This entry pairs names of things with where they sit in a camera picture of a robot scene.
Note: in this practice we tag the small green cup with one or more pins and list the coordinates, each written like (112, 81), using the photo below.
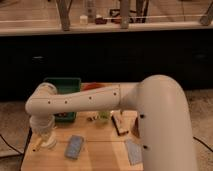
(103, 117)

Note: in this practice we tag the orange plastic bowl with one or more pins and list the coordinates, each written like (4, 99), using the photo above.
(92, 86)

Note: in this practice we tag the grey folded cloth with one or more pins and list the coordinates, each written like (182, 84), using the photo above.
(134, 152)

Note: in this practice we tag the dark brown bowl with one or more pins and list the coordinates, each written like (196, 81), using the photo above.
(135, 129)

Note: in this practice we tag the blue sponge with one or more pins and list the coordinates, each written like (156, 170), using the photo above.
(74, 146)

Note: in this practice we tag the white paper cup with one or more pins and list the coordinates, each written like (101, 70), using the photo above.
(49, 139)

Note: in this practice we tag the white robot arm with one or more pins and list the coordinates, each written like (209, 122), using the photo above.
(163, 116)

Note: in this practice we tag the green plastic tray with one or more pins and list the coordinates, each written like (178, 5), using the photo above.
(65, 85)

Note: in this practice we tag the yellow banana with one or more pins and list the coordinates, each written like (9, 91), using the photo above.
(37, 144)

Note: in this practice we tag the black brown rectangular block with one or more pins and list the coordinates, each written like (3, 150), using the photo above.
(119, 124)

